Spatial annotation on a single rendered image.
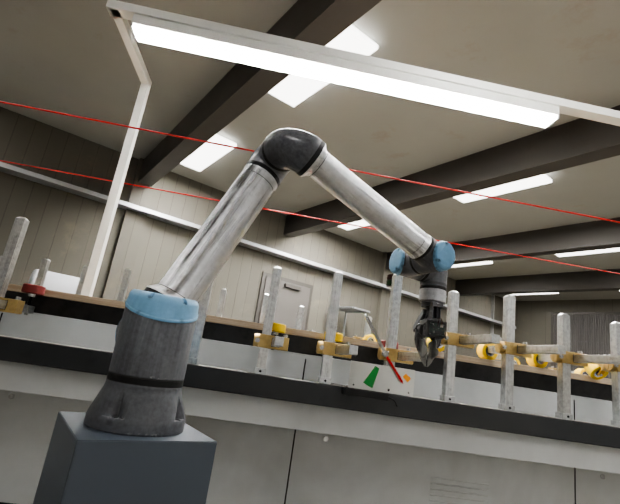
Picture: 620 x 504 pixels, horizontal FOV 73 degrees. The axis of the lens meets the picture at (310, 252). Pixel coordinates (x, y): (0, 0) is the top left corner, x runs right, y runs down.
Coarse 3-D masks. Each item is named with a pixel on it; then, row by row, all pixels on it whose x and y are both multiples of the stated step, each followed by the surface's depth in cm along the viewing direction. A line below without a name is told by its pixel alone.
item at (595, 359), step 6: (540, 354) 194; (546, 354) 190; (540, 360) 193; (546, 360) 190; (576, 360) 172; (582, 360) 169; (588, 360) 166; (594, 360) 163; (600, 360) 160; (606, 360) 157; (612, 360) 155; (618, 360) 152
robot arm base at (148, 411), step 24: (120, 384) 79; (144, 384) 80; (168, 384) 82; (96, 408) 78; (120, 408) 78; (144, 408) 78; (168, 408) 81; (120, 432) 75; (144, 432) 76; (168, 432) 80
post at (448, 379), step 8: (448, 296) 177; (456, 296) 174; (448, 304) 176; (456, 304) 174; (448, 312) 174; (456, 312) 173; (448, 320) 173; (456, 320) 172; (448, 328) 172; (456, 328) 171; (448, 352) 168; (448, 360) 168; (448, 368) 167; (448, 376) 166; (448, 384) 165; (448, 392) 165
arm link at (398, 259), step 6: (396, 252) 141; (402, 252) 138; (390, 258) 144; (396, 258) 140; (402, 258) 137; (408, 258) 136; (390, 264) 143; (396, 264) 139; (402, 264) 137; (408, 264) 136; (390, 270) 142; (396, 270) 139; (402, 270) 138; (408, 270) 137; (408, 276) 141; (414, 276) 141; (420, 276) 141; (426, 276) 142
